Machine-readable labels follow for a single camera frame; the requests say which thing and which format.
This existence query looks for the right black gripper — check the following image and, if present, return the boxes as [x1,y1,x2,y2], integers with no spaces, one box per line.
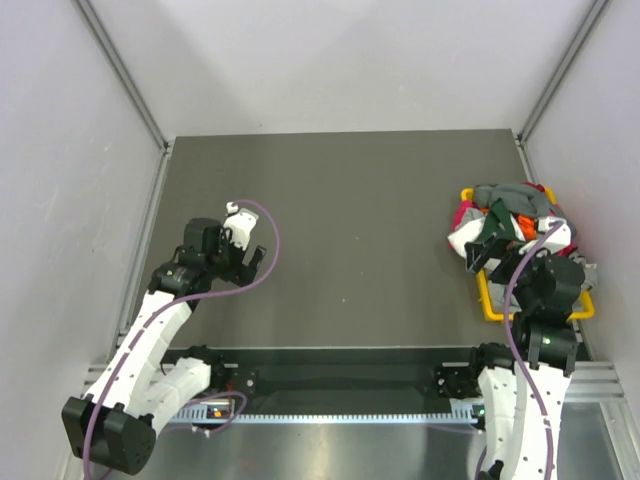
[464,231,554,309]

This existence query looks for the white and green t shirt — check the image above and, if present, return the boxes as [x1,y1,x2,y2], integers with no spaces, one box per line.
[446,197,574,259]

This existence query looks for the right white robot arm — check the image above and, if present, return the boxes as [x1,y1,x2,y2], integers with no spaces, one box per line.
[466,221,584,479]

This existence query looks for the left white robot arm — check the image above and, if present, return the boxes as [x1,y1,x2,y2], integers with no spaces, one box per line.
[61,205,266,478]

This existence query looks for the pink t shirt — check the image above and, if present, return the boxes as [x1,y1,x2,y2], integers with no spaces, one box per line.
[451,200,476,231]

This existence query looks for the orange t shirt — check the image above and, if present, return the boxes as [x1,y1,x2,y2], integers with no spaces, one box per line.
[517,215,537,241]

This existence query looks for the yellow plastic basket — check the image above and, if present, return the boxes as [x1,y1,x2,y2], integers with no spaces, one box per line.
[459,185,596,322]

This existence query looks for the grey t shirt top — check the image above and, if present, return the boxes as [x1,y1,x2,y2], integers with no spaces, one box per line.
[473,183,564,218]

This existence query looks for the light grey t shirt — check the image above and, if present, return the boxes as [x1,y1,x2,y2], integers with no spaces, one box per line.
[569,251,599,291]

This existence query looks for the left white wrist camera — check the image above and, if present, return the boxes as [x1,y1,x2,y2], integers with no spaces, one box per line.
[223,202,259,251]

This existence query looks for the slotted grey cable duct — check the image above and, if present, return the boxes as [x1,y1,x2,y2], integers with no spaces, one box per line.
[168,399,486,426]

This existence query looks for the aluminium frame rail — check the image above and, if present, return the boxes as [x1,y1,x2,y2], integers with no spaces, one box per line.
[81,362,625,403]

